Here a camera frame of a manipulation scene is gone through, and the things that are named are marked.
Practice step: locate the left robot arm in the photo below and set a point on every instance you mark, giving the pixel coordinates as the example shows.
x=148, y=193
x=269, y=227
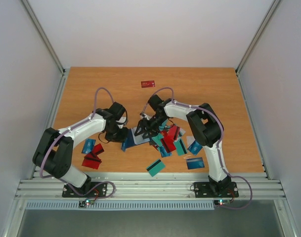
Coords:
x=54, y=151

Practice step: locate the lone red card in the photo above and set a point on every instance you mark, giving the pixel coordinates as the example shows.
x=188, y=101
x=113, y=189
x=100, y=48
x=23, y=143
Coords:
x=148, y=84

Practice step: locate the dark blue card holder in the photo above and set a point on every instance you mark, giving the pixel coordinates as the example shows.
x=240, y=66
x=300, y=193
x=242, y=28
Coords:
x=135, y=140

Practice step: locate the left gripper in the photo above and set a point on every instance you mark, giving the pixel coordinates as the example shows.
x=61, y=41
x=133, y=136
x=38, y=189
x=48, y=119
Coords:
x=122, y=138

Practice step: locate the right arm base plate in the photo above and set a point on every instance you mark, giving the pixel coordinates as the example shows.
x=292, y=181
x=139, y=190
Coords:
x=207, y=190

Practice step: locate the blue VIP card pile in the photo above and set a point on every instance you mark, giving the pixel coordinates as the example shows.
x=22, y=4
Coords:
x=124, y=145

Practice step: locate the white card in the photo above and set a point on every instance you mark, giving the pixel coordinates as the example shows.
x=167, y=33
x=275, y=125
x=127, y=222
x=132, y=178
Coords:
x=190, y=140

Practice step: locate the teal card pile left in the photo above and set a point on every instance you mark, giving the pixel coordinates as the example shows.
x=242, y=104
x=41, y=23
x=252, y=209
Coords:
x=157, y=139

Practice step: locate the red card pile centre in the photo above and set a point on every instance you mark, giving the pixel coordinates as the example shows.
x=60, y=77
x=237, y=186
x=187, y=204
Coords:
x=173, y=132

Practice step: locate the blue VIP card left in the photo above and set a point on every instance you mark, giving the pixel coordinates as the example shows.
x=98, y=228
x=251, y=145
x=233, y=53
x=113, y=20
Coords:
x=88, y=146

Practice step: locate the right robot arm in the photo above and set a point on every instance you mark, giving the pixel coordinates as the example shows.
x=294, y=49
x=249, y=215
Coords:
x=206, y=129

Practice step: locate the teal card front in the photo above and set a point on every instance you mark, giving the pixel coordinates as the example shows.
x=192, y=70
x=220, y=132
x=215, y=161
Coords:
x=155, y=167

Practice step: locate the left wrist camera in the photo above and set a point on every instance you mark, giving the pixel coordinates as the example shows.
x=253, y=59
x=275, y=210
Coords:
x=122, y=122

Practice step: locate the blue card front right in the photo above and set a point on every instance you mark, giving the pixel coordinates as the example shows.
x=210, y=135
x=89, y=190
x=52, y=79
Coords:
x=195, y=163

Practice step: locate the grey cable duct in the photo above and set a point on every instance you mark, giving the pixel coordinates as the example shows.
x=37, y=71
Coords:
x=120, y=205

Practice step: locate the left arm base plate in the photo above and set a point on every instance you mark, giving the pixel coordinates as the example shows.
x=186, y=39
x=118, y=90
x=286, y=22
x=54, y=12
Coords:
x=93, y=189

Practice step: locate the teal card black stripe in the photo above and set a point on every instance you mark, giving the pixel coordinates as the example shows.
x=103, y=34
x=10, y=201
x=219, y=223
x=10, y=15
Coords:
x=180, y=147

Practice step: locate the blue VIP card right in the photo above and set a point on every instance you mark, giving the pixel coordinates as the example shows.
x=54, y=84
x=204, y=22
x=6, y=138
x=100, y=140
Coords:
x=195, y=148

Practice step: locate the red card left upper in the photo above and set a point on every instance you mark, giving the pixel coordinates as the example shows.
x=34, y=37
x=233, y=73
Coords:
x=97, y=149

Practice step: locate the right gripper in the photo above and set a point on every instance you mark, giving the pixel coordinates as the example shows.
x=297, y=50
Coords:
x=152, y=123

